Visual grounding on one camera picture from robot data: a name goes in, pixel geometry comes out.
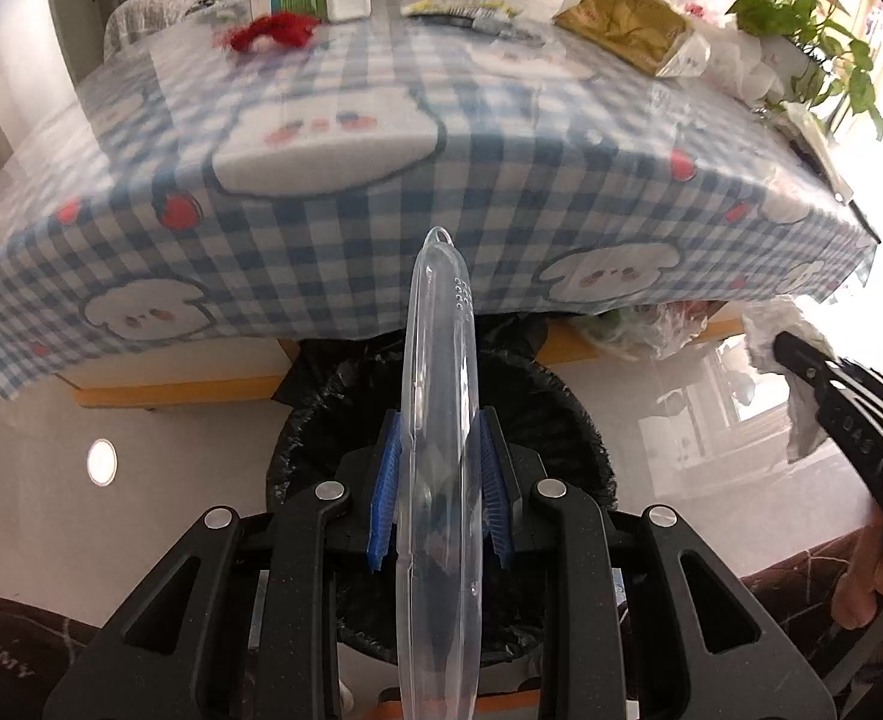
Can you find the clear plastic tube case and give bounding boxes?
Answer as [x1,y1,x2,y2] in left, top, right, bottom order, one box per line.
[396,226,484,718]

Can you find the white tissue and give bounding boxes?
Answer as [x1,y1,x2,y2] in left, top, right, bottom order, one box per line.
[740,297,837,465]

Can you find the gold tissue package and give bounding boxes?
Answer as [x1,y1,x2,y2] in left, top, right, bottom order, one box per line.
[552,0,711,78]

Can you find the red mesh net bag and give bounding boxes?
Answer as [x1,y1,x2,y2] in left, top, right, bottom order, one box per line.
[227,11,321,54]

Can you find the yellow silver snack wrapper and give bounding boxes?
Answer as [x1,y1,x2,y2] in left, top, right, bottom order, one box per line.
[401,0,546,44]

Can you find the black trash bin with liner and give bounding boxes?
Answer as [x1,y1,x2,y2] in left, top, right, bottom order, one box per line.
[264,328,621,668]

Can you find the person's right hand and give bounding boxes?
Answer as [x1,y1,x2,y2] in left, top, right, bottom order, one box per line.
[832,507,883,631]

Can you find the plastic bags under table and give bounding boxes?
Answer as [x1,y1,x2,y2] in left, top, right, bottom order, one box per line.
[569,301,725,361]

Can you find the green potted plant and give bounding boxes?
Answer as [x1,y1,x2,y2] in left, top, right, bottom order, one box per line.
[728,0,883,138]

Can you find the white plastic bag pile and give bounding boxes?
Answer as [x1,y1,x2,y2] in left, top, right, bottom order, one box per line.
[697,23,806,107]

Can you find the blue checkered bear tablecloth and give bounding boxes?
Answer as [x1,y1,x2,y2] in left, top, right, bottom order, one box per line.
[0,13,876,397]

